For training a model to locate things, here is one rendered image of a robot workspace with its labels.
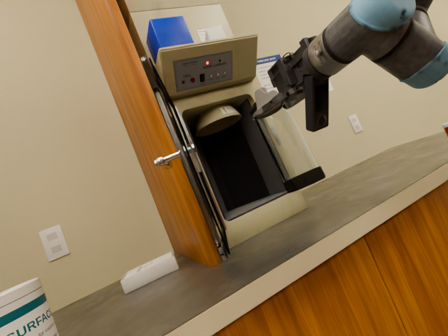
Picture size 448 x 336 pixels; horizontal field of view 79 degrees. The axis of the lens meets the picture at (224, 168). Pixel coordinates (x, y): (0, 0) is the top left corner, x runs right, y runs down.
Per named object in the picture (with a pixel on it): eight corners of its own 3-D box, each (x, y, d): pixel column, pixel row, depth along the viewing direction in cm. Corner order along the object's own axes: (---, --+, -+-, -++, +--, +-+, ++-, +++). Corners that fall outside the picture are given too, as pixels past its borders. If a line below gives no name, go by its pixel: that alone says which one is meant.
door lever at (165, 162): (189, 163, 60) (185, 152, 60) (183, 159, 50) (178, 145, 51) (167, 173, 60) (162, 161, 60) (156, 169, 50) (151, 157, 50)
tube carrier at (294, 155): (277, 193, 70) (242, 119, 72) (307, 178, 74) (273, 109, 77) (301, 183, 60) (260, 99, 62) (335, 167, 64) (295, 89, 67)
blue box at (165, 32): (156, 69, 81) (145, 42, 81) (187, 63, 85) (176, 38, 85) (161, 49, 72) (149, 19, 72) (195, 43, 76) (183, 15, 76)
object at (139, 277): (130, 283, 86) (125, 272, 87) (177, 261, 91) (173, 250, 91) (125, 295, 75) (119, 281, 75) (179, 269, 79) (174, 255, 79)
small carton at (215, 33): (211, 55, 86) (205, 39, 87) (226, 51, 87) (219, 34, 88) (213, 47, 81) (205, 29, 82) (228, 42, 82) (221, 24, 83)
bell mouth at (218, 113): (190, 141, 101) (185, 127, 101) (230, 128, 108) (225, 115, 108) (203, 123, 85) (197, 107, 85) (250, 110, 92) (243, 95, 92)
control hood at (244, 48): (165, 101, 80) (153, 71, 81) (253, 80, 93) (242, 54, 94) (171, 82, 70) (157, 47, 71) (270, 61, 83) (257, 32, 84)
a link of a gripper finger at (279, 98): (268, 105, 65) (299, 85, 59) (271, 111, 65) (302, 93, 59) (257, 105, 61) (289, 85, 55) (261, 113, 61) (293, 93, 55)
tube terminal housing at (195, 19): (201, 246, 100) (127, 59, 105) (270, 212, 113) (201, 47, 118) (225, 251, 77) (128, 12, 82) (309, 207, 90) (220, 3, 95)
